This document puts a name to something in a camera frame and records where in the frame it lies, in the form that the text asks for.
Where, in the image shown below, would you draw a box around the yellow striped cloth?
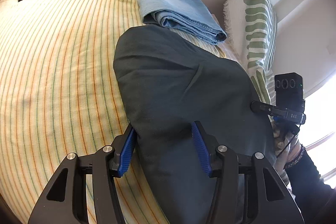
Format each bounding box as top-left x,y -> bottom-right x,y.
0,0 -> 227,224

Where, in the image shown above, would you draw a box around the dark green pants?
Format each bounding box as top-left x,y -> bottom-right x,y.
113,25 -> 276,223

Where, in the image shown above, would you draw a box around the right forearm black sleeve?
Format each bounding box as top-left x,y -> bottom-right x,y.
285,146 -> 335,223

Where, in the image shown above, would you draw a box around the folded blue jeans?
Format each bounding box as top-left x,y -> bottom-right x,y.
137,0 -> 227,45

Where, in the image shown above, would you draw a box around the green white patterned pillow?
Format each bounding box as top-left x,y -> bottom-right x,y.
223,0 -> 297,188

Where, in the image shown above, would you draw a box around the right hand gloved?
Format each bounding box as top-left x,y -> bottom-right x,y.
271,121 -> 301,173

